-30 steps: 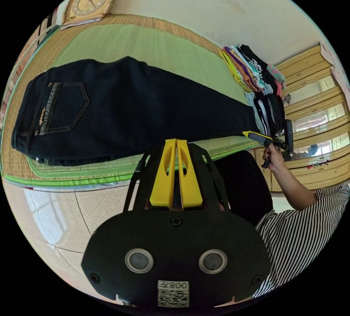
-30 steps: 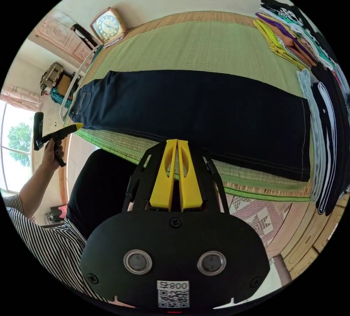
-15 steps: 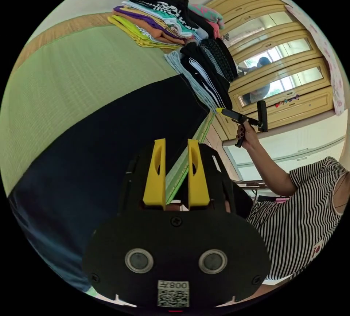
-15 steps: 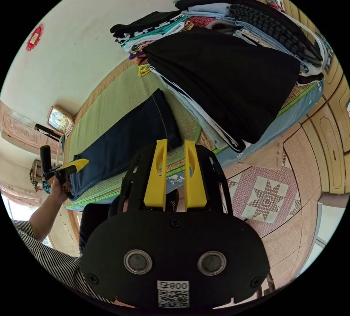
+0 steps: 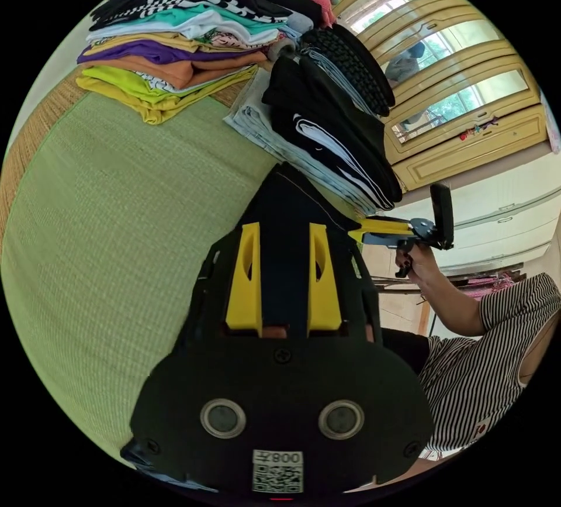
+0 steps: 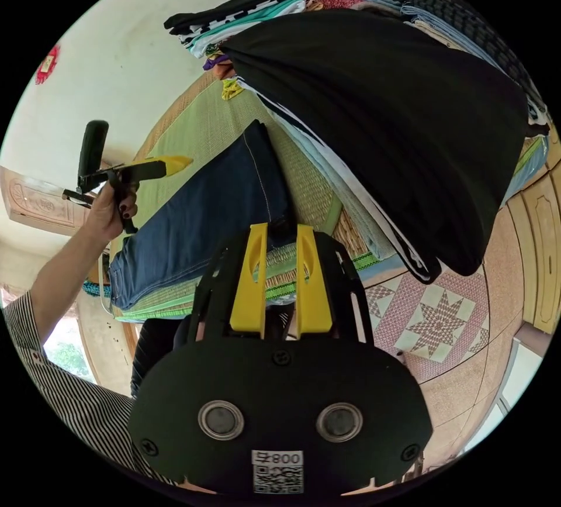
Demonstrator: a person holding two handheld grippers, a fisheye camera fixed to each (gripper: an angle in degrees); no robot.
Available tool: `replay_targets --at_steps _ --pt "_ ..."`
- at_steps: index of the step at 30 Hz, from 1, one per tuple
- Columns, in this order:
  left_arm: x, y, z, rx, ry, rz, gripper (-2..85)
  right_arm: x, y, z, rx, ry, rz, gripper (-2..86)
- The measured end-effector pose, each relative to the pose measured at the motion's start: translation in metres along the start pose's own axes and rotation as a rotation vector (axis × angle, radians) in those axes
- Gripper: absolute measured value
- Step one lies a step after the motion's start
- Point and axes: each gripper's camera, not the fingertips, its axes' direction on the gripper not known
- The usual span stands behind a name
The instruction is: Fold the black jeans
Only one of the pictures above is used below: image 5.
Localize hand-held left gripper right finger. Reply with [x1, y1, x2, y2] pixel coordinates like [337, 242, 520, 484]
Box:
[306, 222, 343, 337]

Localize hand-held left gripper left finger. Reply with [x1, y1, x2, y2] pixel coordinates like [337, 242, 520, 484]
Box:
[225, 222, 264, 337]

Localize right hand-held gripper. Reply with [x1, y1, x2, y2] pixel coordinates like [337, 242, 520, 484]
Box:
[348, 216, 444, 279]

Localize black jeans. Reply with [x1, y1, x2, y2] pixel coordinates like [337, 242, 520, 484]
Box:
[240, 161, 365, 339]

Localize person's right forearm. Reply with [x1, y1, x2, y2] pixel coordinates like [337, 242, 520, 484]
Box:
[416, 265, 488, 337]

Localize person's right hand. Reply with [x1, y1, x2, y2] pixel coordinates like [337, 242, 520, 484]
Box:
[395, 243, 438, 285]

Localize white cupboard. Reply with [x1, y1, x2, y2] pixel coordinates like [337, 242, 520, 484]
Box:
[396, 151, 561, 276]

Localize bed with green woven mat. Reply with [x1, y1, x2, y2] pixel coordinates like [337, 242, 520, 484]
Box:
[0, 68, 373, 466]

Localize person's body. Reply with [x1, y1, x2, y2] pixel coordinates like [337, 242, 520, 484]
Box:
[380, 271, 561, 475]

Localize yellow cupboard with mirror doors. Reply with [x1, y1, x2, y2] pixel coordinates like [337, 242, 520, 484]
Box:
[283, 0, 554, 195]

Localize pile of clothes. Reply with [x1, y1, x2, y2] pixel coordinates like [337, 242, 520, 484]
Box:
[76, 0, 404, 216]

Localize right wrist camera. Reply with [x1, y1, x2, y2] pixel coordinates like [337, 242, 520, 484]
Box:
[429, 183, 456, 251]

